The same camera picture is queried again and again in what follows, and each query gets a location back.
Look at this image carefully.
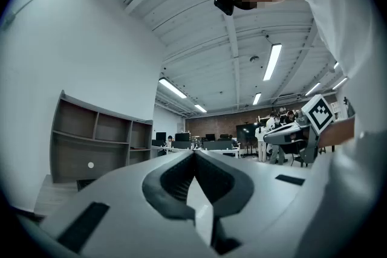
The grey wooden shelf unit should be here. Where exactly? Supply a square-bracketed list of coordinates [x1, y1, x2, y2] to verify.
[50, 89, 154, 184]

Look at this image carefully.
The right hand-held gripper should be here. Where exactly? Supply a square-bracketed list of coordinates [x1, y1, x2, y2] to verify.
[263, 94, 336, 164]

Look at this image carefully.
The grey wooden desk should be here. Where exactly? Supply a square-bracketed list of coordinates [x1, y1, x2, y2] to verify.
[32, 173, 80, 217]

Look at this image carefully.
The white wall cable conduit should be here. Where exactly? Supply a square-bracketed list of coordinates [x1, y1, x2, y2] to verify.
[0, 0, 91, 31]

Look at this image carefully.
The black office chair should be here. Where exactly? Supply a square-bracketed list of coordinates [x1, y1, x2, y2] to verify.
[290, 141, 318, 167]

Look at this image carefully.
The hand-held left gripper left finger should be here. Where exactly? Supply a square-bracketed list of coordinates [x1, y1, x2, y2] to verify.
[39, 150, 212, 258]

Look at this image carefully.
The white long office desk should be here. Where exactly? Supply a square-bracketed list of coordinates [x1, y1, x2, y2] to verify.
[151, 144, 242, 158]

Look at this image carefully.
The person's right forearm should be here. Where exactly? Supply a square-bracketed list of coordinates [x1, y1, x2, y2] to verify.
[317, 116, 356, 149]

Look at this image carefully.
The person's white shirt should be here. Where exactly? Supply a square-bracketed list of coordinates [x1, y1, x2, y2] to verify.
[181, 0, 385, 258]

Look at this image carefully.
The black desk divider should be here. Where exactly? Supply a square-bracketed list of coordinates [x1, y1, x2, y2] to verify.
[202, 141, 233, 150]

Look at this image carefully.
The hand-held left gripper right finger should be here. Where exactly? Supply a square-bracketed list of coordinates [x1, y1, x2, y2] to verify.
[195, 150, 312, 256]

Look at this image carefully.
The large black display screen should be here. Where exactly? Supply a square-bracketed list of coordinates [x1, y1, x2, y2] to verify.
[236, 123, 261, 143]

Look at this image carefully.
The black head-mounted camera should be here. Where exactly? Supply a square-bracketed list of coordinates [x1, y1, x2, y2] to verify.
[213, 0, 234, 16]

